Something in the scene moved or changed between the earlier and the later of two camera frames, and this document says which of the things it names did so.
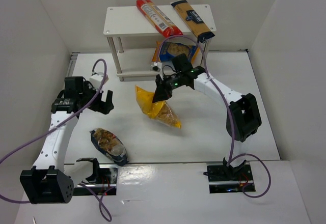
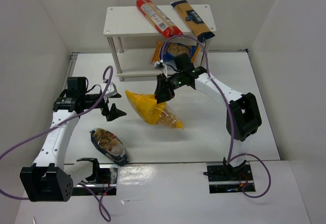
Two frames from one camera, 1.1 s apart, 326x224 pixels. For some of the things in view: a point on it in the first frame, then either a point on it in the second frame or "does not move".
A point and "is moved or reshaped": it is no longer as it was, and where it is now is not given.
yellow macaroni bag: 160,111 is moved or reshaped
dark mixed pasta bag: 111,145 does not move
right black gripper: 164,84 does not move
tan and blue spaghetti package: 185,12 does not move
